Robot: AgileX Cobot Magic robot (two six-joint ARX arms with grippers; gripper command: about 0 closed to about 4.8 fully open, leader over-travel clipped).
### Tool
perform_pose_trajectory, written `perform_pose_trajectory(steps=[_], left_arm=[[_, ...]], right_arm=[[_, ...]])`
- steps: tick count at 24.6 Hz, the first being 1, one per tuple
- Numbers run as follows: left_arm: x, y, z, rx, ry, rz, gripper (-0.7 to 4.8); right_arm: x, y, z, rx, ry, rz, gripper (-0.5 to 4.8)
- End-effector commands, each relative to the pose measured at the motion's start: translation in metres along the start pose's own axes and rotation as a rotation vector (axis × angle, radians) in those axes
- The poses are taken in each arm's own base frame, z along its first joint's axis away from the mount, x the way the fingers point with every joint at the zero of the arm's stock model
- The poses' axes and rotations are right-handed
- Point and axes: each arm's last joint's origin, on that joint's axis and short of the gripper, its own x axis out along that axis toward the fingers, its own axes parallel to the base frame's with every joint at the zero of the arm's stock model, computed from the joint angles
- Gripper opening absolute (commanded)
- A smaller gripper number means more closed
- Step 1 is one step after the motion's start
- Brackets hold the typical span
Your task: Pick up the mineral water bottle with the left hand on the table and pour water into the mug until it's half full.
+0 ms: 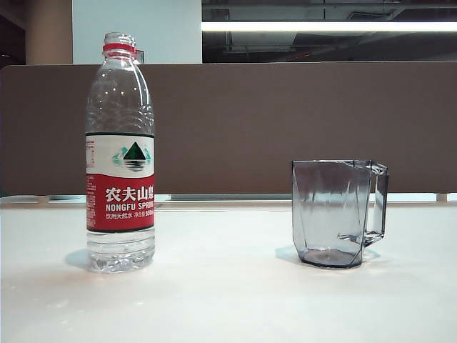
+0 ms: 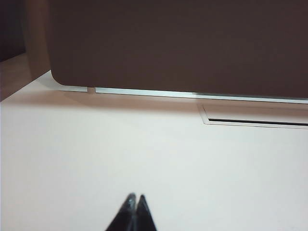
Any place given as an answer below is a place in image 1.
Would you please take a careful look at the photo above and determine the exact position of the Nongfu Spring water bottle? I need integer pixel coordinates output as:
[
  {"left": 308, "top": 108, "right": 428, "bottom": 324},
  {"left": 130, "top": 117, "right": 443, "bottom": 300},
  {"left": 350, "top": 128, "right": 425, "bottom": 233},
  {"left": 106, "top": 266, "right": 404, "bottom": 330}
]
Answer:
[{"left": 84, "top": 31, "right": 156, "bottom": 275}]

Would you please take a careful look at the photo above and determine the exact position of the grey transparent plastic mug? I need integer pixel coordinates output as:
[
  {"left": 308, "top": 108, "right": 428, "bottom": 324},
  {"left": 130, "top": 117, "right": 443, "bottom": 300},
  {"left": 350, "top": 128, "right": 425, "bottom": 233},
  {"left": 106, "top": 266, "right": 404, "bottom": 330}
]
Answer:
[{"left": 291, "top": 159, "right": 390, "bottom": 269}]

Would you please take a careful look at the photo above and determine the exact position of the brown desk divider panel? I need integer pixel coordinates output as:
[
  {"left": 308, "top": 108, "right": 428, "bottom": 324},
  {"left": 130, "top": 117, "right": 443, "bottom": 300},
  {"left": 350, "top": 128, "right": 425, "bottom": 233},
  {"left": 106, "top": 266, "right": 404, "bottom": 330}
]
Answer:
[{"left": 0, "top": 63, "right": 457, "bottom": 197}]

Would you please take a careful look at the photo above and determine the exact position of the white ceiling light strip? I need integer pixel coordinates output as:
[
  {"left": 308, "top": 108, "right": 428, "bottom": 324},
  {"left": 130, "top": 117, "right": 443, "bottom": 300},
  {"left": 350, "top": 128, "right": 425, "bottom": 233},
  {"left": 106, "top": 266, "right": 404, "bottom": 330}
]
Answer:
[{"left": 201, "top": 21, "right": 457, "bottom": 32}]

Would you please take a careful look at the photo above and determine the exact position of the beige building pillar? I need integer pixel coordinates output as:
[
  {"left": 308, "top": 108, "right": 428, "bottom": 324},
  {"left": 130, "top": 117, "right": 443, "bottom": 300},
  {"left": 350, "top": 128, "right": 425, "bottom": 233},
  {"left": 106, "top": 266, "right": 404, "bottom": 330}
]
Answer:
[{"left": 24, "top": 0, "right": 74, "bottom": 66}]

